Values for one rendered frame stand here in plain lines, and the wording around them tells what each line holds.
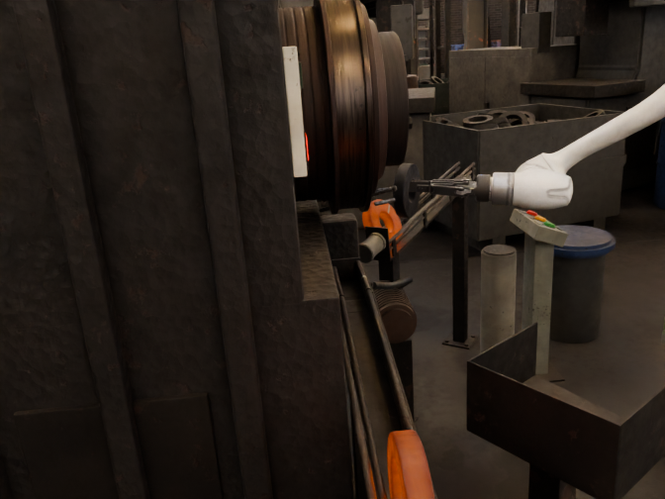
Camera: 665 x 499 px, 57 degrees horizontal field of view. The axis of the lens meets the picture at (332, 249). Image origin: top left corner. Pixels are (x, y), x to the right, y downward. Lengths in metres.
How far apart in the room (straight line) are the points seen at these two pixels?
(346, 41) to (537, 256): 1.32
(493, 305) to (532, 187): 0.65
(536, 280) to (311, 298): 1.46
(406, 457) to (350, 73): 0.67
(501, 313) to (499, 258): 0.20
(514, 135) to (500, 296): 1.54
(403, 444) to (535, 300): 1.60
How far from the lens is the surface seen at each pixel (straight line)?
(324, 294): 0.96
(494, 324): 2.27
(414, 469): 0.77
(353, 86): 1.14
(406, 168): 1.74
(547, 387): 1.24
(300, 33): 1.22
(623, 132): 1.80
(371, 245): 1.76
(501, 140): 3.55
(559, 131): 3.78
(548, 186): 1.72
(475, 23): 10.30
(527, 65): 5.25
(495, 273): 2.20
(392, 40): 1.30
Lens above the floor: 1.24
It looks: 18 degrees down
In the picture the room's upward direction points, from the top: 4 degrees counter-clockwise
